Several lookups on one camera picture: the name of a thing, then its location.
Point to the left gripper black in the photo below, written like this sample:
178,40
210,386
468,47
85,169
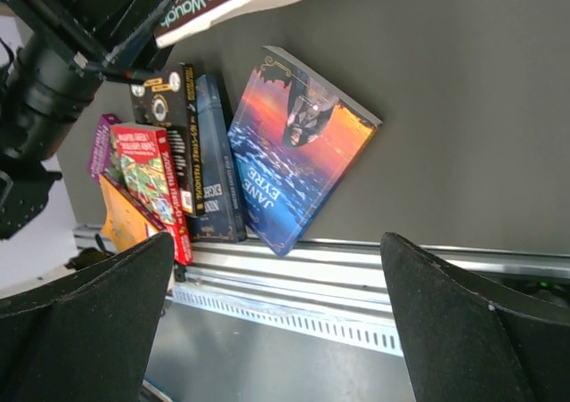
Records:
113,39

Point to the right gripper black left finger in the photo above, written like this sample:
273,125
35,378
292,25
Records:
87,336

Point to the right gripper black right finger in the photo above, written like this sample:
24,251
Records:
469,338

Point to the blue Jane Eyre book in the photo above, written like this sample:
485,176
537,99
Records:
294,135

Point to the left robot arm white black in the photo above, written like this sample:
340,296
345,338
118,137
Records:
41,99

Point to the black treehouse book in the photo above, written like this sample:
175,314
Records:
168,99

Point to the orange yellow book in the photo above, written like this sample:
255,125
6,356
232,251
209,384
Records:
127,222

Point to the red treehouse book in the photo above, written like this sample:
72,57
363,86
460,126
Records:
148,169

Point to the purple treehouse book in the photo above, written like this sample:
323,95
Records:
104,155

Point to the dark blue Nineteen Eighty-Four book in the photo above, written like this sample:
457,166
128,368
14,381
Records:
224,219

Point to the aluminium rail base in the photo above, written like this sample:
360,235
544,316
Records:
332,290

